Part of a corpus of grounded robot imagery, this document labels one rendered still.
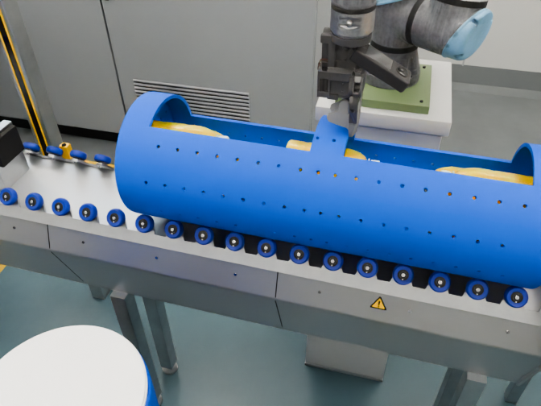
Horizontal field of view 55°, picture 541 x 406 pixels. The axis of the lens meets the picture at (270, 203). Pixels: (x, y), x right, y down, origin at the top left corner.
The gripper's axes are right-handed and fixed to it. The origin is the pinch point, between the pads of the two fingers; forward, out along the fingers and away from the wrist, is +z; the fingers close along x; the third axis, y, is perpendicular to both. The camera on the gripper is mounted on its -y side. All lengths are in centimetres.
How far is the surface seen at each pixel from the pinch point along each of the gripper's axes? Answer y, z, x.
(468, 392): -35, 67, 9
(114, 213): 54, 25, 10
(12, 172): 89, 26, 1
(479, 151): -55, 124, -187
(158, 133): 39.1, 1.4, 7.8
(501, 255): -29.9, 13.4, 14.3
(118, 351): 31, 19, 47
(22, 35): 102, 3, -34
